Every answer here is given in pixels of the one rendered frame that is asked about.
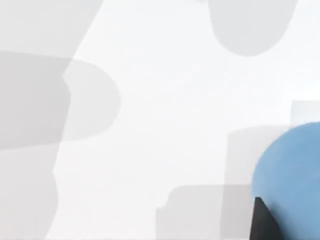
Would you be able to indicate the light blue round object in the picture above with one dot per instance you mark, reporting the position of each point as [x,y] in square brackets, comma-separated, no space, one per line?
[292,170]

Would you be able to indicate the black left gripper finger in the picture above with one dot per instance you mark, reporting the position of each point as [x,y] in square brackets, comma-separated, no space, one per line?
[261,222]

